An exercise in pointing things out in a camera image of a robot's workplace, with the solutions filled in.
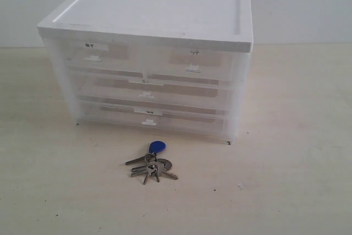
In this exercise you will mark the key bunch with blue fob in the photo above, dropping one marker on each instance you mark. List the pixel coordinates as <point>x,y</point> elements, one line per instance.
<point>152,166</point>

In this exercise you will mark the white translucent drawer cabinet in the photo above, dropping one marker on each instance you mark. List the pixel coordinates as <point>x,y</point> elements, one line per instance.
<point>215,25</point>

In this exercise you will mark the top right small drawer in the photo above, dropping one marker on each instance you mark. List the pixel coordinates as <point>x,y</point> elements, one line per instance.
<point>188,63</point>

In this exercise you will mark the small drawer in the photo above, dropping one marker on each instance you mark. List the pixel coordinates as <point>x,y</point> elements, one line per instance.
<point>117,56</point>
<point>188,63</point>

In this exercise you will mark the top left small drawer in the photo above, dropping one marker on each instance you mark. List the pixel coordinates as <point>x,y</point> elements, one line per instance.
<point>117,56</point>

